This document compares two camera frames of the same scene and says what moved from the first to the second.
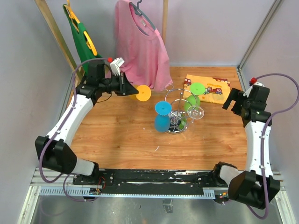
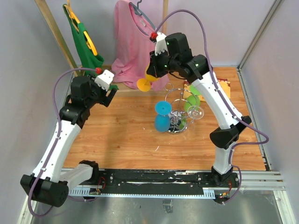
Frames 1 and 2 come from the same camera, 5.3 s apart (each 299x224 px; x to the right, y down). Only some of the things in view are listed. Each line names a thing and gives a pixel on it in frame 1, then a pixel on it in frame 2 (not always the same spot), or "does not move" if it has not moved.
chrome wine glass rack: [182, 101] does not move
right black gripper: [237, 95] -> [153, 69]
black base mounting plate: [152, 182] does not move
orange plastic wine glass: [144, 93] -> [144, 84]
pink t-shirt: [140, 45] does not move
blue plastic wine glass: [162, 121] does not move
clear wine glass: [195, 112] does not move
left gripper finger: [129, 90] -> [109, 98]
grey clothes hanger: [138, 10] does not move
